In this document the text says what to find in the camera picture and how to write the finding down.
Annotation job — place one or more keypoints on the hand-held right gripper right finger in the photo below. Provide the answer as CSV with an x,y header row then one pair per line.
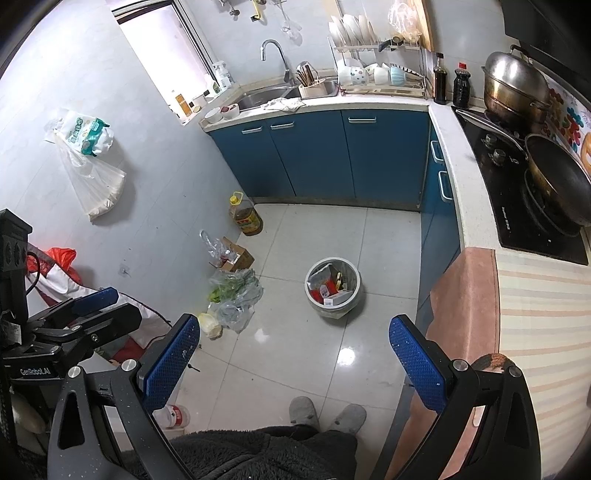
x,y
415,360

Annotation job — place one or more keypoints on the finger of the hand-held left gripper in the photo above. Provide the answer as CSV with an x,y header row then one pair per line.
x,y
94,300
111,321

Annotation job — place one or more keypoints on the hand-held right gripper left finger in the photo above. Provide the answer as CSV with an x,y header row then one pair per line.
x,y
171,364

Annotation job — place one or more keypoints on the grey round waste bin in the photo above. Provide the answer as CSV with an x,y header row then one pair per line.
x,y
332,310

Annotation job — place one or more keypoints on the long white carton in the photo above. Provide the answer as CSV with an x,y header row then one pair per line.
x,y
338,298

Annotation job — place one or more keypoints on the yellow red carton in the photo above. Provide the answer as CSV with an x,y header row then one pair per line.
x,y
340,280

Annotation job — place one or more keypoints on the small red snack wrapper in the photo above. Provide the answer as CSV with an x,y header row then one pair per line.
x,y
316,295

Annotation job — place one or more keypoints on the white red plastic bag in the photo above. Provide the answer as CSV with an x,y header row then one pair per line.
x,y
318,277

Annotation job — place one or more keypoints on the white bag with red trim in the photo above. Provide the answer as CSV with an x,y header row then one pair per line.
x,y
69,286

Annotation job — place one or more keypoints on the white jar with red label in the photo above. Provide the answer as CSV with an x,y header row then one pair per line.
x,y
173,417

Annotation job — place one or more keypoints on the napa cabbage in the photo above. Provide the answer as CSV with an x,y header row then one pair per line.
x,y
210,325

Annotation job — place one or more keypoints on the black orange fuzzy object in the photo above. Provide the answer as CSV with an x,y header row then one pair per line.
x,y
494,362

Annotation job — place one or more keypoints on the grey slipper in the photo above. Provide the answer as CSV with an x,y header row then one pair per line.
x,y
348,419
303,413

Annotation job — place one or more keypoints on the plastic bag of greens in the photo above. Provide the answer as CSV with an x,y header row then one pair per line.
x,y
235,295

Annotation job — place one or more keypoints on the clear bag of white grain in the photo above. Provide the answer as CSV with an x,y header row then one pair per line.
x,y
101,194

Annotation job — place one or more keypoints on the person's black fleece clothing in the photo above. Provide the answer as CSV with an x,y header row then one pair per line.
x,y
258,454

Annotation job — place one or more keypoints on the crumpled clear plastic bag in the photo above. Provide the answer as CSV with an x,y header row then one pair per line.
x,y
212,244

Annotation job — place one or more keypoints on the small cardboard box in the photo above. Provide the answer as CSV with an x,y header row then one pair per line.
x,y
238,256

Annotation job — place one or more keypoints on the pink striped counter cloth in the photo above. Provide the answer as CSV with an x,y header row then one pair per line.
x,y
545,323

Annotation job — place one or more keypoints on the white green printed plastic bag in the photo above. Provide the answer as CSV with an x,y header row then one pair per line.
x,y
87,131

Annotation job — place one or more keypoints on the yellow cooking oil bottle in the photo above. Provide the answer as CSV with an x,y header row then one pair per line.
x,y
247,217

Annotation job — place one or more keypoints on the black gas stove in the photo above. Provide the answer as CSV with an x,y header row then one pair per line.
x,y
512,207

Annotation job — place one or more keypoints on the small white bowl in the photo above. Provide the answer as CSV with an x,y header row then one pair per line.
x,y
213,115

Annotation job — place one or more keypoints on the blue kitchen cabinet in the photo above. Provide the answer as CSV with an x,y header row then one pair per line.
x,y
314,157

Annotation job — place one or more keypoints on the small bowl with red contents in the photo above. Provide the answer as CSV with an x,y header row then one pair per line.
x,y
230,112

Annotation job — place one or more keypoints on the black frying pan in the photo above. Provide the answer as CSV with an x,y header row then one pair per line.
x,y
558,175

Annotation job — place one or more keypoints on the white plastic bottle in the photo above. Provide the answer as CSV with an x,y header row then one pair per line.
x,y
222,76

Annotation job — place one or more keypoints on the kitchen window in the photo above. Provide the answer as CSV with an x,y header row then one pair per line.
x,y
161,50

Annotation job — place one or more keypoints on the steel sink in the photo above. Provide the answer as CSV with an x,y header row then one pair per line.
x,y
263,97

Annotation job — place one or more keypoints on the metal dish rack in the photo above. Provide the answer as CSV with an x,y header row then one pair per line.
x,y
383,90

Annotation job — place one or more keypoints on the white dish cloth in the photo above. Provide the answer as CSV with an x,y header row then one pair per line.
x,y
284,104

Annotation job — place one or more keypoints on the red capped dark bottle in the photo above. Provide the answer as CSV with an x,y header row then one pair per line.
x,y
461,90

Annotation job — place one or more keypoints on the tall dark sauce bottle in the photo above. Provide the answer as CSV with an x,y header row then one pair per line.
x,y
440,83

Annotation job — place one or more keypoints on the light blue bowl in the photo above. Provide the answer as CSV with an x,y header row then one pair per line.
x,y
398,75

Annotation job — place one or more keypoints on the plain white bowl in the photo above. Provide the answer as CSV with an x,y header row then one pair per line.
x,y
377,74

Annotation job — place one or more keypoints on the dotted white bowl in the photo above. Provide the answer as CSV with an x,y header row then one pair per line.
x,y
351,76

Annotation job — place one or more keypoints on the chopstick holder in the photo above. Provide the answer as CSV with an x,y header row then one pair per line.
x,y
311,85

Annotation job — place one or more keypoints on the steel pot with lid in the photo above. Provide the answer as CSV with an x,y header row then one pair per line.
x,y
515,83

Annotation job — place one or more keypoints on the chrome faucet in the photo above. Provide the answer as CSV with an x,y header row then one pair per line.
x,y
272,46

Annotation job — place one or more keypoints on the yellow hanging utensil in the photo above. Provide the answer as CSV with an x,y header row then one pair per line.
x,y
257,11

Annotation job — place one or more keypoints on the row of white plates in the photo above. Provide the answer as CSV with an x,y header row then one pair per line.
x,y
351,30

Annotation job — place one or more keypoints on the wooden cutting board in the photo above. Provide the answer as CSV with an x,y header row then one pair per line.
x,y
425,23

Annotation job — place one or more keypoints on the hanging clear plastic bag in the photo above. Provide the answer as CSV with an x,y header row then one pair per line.
x,y
404,21

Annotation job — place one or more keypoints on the black range hood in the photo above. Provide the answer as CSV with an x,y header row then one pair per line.
x,y
549,23

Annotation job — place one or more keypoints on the fruit print wall sheet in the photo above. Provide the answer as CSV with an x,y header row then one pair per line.
x,y
572,124

